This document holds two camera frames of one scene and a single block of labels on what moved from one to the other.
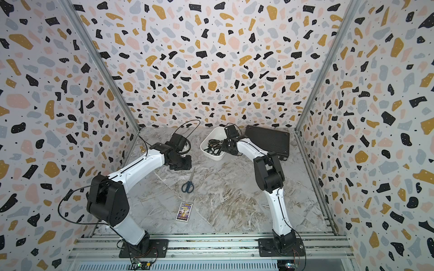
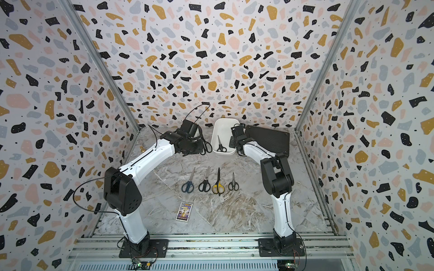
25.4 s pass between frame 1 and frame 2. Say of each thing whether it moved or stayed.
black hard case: stayed
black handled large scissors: moved
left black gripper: moved
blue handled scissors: stayed
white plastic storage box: moved
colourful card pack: stayed
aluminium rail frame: stayed
